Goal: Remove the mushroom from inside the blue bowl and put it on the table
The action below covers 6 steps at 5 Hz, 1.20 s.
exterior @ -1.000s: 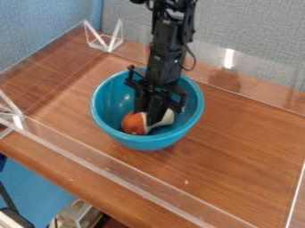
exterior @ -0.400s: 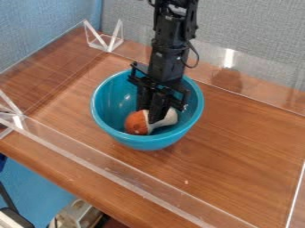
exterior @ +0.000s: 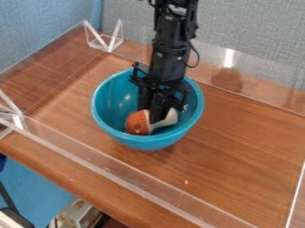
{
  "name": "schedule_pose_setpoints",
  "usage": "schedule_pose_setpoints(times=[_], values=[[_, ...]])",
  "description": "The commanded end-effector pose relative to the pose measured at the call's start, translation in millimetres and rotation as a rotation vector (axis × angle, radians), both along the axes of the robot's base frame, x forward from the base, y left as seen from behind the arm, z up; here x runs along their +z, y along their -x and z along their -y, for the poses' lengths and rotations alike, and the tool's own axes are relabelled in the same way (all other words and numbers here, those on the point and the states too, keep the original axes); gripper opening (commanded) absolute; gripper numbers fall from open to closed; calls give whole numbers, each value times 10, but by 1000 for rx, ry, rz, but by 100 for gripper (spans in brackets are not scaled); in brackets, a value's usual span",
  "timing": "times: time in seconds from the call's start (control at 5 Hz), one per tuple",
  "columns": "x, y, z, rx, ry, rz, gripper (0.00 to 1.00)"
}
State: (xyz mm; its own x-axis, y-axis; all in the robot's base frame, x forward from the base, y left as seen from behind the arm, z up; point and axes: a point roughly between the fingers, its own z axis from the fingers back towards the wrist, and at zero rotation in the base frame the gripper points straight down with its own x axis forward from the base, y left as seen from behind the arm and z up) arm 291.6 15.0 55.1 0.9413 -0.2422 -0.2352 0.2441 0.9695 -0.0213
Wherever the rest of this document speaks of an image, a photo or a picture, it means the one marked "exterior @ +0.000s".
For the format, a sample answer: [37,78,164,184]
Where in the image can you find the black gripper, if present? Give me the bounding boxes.
[129,45,190,124]

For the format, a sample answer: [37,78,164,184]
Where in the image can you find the toy mushroom brown cap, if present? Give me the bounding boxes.
[125,107,179,135]

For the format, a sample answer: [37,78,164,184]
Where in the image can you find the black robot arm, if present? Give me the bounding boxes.
[129,0,199,124]

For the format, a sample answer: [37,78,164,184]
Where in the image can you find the blue plastic bowl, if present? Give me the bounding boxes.
[91,69,204,151]

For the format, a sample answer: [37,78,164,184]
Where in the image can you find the clear acrylic back barrier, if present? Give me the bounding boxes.
[99,30,305,117]

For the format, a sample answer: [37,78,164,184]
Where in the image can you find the clear acrylic barrier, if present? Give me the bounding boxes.
[0,115,256,228]
[99,30,305,117]

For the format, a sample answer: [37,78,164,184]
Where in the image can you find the clear acrylic front barrier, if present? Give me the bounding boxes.
[0,115,256,228]

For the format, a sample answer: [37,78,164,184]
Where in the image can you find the white object under table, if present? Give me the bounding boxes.
[48,199,103,228]

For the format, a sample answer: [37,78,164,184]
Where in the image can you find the black stand leg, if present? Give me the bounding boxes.
[0,182,34,228]

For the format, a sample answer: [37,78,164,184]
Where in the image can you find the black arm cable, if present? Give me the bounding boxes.
[183,41,202,69]

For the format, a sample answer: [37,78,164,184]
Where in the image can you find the clear acrylic corner bracket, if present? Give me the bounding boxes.
[83,20,124,53]

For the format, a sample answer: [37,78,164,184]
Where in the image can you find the clear acrylic left bracket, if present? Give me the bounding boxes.
[0,89,24,140]

